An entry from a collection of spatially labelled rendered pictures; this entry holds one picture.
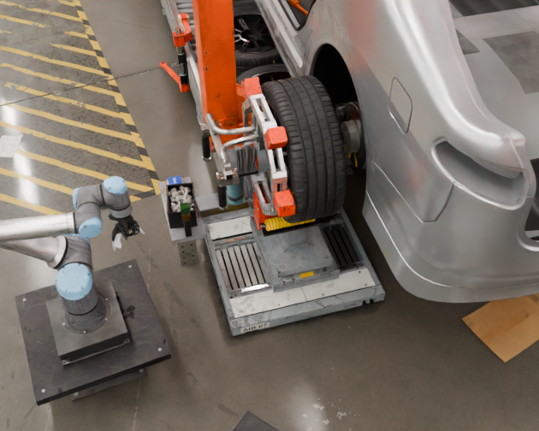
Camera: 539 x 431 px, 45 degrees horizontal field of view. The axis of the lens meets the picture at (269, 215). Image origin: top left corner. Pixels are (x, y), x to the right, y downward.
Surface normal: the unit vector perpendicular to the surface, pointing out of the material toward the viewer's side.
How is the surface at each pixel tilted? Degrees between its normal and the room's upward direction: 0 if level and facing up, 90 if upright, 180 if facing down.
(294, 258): 0
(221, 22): 90
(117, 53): 0
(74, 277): 7
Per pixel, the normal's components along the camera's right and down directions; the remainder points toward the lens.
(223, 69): 0.27, 0.70
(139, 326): 0.00, -0.68
